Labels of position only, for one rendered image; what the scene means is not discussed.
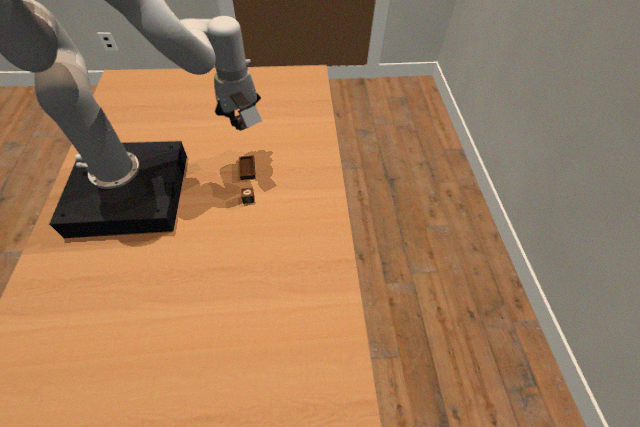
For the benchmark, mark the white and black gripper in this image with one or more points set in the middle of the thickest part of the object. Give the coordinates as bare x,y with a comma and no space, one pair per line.
224,89

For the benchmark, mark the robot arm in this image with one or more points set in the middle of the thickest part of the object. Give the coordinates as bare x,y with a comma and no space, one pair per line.
29,38

